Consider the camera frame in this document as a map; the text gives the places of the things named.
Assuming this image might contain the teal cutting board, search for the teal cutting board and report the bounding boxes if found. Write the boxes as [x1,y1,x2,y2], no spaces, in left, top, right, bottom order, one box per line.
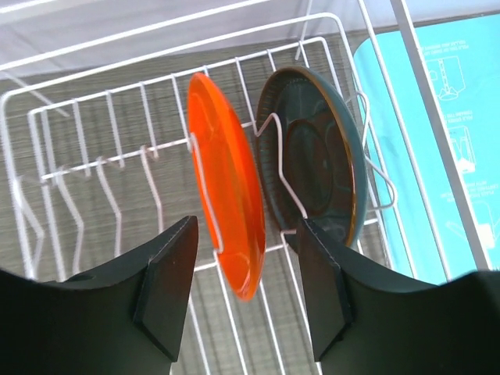
[351,13,500,286]

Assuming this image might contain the white wire dish rack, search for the white wire dish rack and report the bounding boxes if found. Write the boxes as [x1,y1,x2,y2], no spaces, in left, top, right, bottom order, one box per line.
[1,1,499,374]

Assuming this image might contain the orange plate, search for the orange plate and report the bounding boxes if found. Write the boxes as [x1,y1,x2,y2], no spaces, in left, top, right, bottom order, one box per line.
[187,73,266,302]

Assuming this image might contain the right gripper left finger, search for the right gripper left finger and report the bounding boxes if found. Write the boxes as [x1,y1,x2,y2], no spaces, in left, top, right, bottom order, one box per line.
[1,216,198,374]

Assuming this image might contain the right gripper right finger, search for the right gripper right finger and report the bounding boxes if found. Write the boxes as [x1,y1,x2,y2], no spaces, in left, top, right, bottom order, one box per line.
[297,220,499,374]

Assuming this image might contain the dark brown plate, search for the dark brown plate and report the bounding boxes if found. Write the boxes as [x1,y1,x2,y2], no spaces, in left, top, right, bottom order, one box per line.
[255,66,368,248]

